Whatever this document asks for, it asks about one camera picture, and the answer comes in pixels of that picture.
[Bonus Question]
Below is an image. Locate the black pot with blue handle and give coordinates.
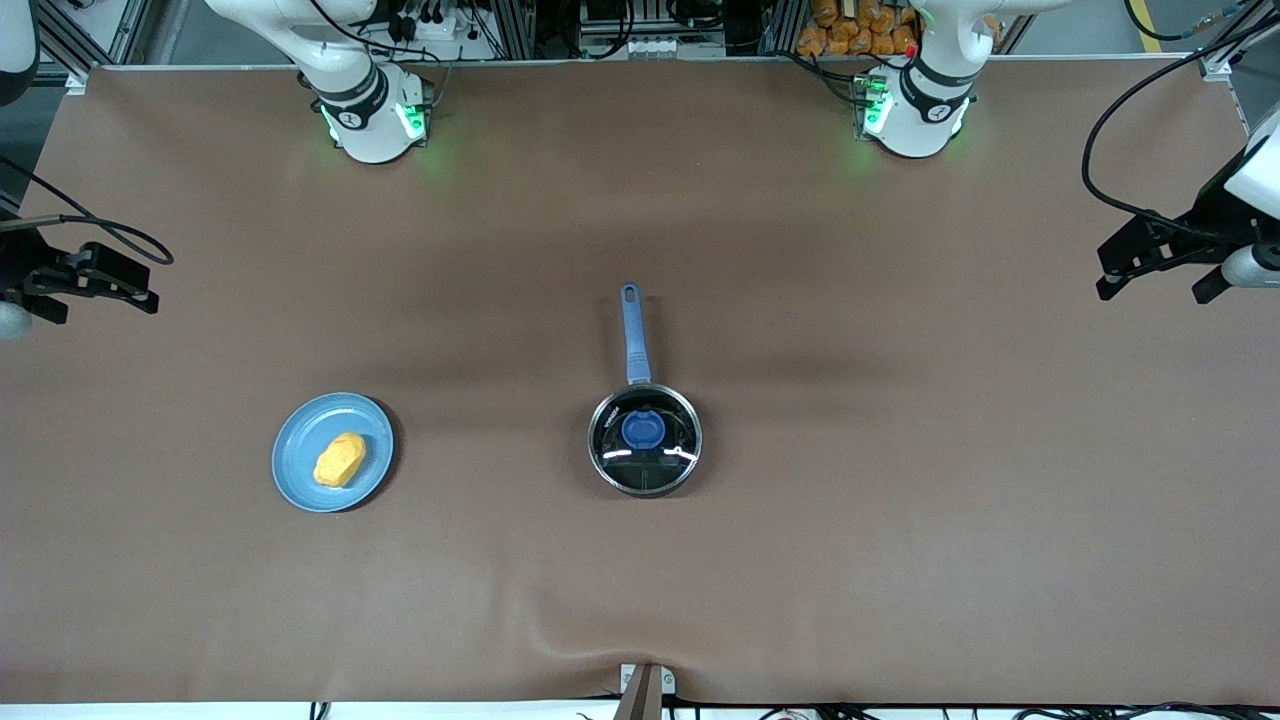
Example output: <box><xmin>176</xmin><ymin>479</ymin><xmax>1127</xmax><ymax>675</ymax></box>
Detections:
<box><xmin>588</xmin><ymin>283</ymin><xmax>704</xmax><ymax>498</ymax></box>

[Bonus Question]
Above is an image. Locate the blue round plate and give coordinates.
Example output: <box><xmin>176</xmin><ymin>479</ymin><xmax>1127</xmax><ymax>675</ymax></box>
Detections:
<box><xmin>271</xmin><ymin>392</ymin><xmax>397</xmax><ymax>514</ymax></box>

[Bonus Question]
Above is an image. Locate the white power strip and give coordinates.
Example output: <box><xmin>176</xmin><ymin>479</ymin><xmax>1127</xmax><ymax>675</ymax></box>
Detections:
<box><xmin>393</xmin><ymin>10</ymin><xmax>471</xmax><ymax>44</ymax></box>

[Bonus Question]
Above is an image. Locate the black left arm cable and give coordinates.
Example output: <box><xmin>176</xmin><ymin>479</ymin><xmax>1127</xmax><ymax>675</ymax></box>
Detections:
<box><xmin>1082</xmin><ymin>8</ymin><xmax>1280</xmax><ymax>242</ymax></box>

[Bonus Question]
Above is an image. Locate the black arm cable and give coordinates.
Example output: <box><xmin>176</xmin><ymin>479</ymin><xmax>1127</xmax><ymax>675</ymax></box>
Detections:
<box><xmin>1082</xmin><ymin>8</ymin><xmax>1280</xmax><ymax>242</ymax></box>
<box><xmin>0</xmin><ymin>158</ymin><xmax>175</xmax><ymax>268</ymax></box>

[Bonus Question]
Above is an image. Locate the glass lid with blue knob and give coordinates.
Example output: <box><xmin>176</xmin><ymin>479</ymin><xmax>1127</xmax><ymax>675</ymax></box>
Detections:
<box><xmin>590</xmin><ymin>385</ymin><xmax>702</xmax><ymax>496</ymax></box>

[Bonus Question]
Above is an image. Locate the yellow potato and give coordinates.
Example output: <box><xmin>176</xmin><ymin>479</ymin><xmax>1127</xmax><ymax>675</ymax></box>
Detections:
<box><xmin>313</xmin><ymin>432</ymin><xmax>367</xmax><ymax>489</ymax></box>

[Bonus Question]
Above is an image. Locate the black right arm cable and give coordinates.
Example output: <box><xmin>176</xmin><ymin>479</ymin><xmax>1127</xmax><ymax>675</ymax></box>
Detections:
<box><xmin>0</xmin><ymin>158</ymin><xmax>175</xmax><ymax>268</ymax></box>

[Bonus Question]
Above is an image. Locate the aluminium frame profile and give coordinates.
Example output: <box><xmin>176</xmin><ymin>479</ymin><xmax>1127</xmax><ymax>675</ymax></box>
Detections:
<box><xmin>1198</xmin><ymin>0</ymin><xmax>1280</xmax><ymax>83</ymax></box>
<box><xmin>30</xmin><ymin>0</ymin><xmax>151</xmax><ymax>97</ymax></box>

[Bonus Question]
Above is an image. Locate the metal table bracket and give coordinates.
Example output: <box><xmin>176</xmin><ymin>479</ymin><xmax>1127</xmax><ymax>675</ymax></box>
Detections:
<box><xmin>618</xmin><ymin>662</ymin><xmax>678</xmax><ymax>720</ymax></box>

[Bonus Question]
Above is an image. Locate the bag of orange items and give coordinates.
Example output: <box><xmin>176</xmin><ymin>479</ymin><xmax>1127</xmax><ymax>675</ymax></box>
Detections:
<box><xmin>797</xmin><ymin>0</ymin><xmax>919</xmax><ymax>58</ymax></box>

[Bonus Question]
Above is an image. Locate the brown table cloth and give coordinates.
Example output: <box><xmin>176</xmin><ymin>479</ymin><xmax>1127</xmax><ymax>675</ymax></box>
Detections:
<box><xmin>0</xmin><ymin>58</ymin><xmax>1280</xmax><ymax>707</ymax></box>

